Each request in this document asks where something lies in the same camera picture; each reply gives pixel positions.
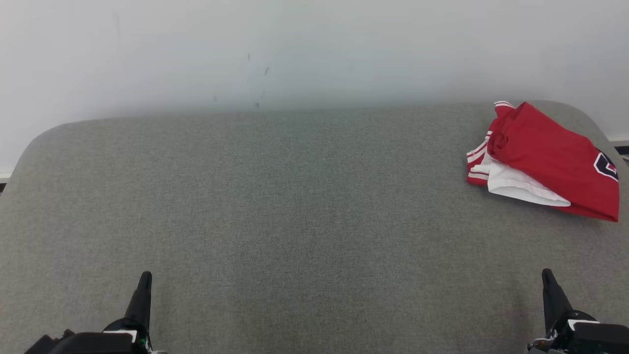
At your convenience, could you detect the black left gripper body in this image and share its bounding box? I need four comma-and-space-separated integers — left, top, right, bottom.
49, 321, 153, 354

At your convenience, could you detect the red white-sleeved t-shirt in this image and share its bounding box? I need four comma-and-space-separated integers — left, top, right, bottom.
466, 102, 620, 222

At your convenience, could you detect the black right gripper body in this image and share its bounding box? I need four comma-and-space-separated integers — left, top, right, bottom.
528, 311, 629, 354

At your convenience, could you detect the grey fabric sofa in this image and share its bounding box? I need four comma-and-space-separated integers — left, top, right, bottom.
0, 100, 629, 354

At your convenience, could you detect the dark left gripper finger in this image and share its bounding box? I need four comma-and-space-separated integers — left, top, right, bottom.
123, 271, 153, 337

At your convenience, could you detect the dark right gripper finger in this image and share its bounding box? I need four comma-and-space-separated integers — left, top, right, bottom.
542, 268, 573, 335

